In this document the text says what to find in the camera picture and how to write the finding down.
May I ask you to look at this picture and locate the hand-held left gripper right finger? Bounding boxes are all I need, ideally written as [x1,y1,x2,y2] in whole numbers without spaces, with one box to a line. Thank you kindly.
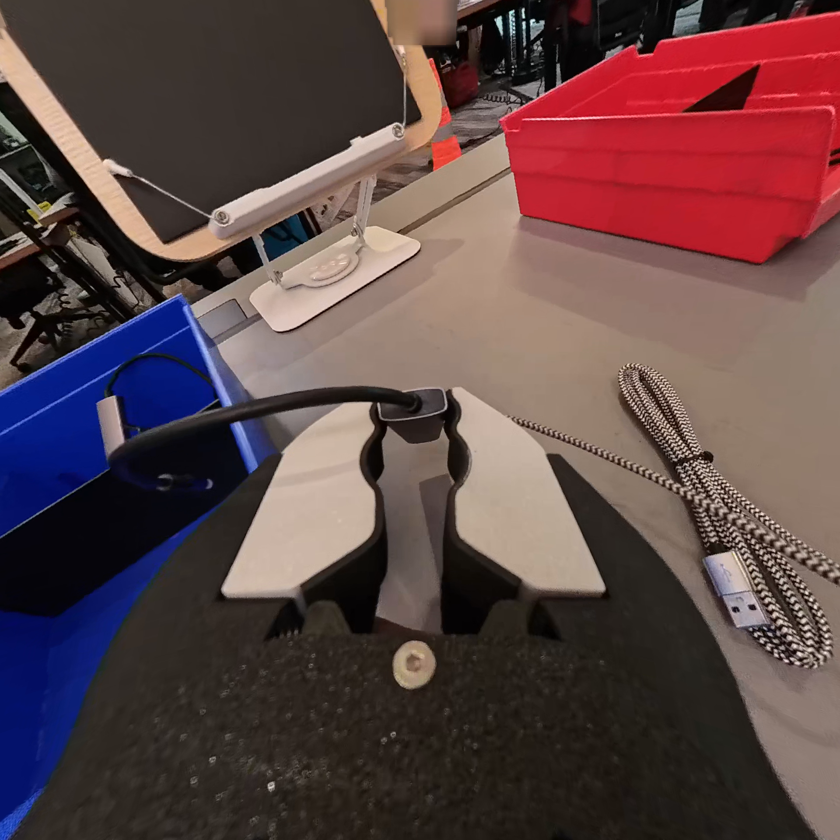
[441,386,608,634]

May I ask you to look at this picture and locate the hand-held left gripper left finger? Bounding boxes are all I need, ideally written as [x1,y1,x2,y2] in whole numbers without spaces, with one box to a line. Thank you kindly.
[221,400,388,631]

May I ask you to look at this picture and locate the dark grey usb hub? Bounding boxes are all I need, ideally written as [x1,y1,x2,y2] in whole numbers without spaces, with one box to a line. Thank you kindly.
[105,387,454,493]

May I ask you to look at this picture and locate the black white braided usb cable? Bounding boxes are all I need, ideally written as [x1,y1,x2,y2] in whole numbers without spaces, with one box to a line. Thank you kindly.
[505,363,840,670]

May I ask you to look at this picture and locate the blue plastic bin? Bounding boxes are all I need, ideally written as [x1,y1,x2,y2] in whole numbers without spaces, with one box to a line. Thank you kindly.
[0,294,277,840]

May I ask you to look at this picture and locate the red plastic bin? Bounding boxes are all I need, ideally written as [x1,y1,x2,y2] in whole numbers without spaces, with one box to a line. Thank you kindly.
[500,13,840,265]

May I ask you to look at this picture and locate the black office chair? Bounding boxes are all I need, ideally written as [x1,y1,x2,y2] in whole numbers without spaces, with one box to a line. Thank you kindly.
[0,266,93,371]

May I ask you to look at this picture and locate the orange traffic cone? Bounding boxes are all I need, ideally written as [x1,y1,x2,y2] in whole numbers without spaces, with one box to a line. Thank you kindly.
[427,58,463,173]

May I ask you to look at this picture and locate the wood-framed black board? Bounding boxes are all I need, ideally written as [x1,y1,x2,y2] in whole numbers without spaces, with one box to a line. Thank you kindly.
[0,0,442,263]

